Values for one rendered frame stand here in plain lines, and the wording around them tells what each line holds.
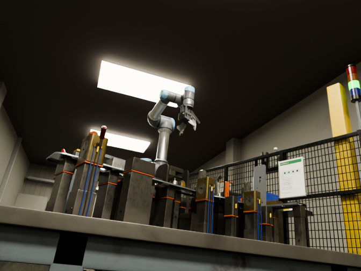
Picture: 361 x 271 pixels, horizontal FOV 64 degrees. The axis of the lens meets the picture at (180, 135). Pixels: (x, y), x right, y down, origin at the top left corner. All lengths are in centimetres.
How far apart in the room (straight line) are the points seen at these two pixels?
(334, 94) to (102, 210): 190
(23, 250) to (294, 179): 198
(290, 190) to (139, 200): 140
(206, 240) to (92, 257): 30
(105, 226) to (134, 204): 51
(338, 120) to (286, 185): 62
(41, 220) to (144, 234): 25
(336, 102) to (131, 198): 176
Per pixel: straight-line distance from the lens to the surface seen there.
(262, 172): 223
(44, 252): 83
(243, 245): 91
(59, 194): 133
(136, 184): 130
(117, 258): 83
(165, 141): 236
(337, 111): 246
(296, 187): 238
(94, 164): 119
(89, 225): 79
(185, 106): 198
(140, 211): 130
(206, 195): 153
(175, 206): 165
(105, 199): 140
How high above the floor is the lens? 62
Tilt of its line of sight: 24 degrees up
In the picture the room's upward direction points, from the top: 6 degrees clockwise
